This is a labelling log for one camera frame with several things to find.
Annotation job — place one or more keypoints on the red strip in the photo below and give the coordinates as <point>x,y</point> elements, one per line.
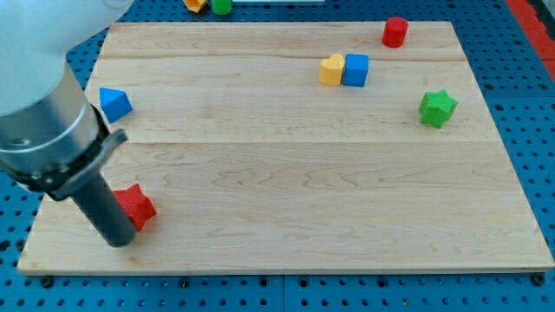
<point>538,24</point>

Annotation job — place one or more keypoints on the yellow heart block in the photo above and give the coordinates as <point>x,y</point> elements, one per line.
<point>331,70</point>

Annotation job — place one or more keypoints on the green star block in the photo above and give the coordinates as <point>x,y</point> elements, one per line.
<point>436,108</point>

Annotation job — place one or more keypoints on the orange block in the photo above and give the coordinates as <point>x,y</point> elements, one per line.
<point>195,6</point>

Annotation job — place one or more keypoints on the red star block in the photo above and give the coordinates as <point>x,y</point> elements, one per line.
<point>137,206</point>

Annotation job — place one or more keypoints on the dark grey cylindrical pointer tool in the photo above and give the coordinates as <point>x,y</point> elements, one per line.
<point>92,194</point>

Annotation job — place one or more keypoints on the blue cube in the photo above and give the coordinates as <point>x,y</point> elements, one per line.
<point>356,70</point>

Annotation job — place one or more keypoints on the light wooden board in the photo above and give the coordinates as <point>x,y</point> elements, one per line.
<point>255,167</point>

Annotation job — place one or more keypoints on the blue triangular prism block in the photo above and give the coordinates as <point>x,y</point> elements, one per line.
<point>114,103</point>

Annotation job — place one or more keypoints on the red cylinder block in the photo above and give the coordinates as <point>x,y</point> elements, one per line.
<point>394,32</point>

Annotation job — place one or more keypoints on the green cylinder block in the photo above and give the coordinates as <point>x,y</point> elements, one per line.
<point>221,7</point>

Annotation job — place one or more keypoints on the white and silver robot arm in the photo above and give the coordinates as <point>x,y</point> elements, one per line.
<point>50,133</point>

